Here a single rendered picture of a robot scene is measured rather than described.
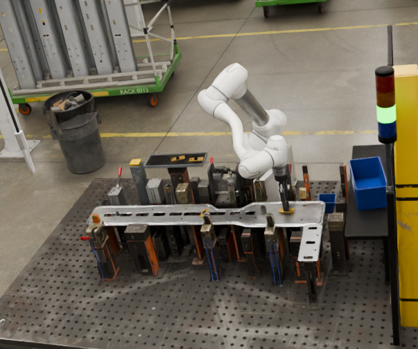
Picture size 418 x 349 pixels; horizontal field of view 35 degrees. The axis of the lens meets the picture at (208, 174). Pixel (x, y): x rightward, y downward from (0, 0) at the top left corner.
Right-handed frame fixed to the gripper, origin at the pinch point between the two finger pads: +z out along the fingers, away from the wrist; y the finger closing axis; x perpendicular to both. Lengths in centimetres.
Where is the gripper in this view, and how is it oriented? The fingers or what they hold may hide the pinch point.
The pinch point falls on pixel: (285, 204)
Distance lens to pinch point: 361.9
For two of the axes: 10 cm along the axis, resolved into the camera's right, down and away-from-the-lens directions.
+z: 1.8, 8.4, 5.1
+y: -2.2, 5.3, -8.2
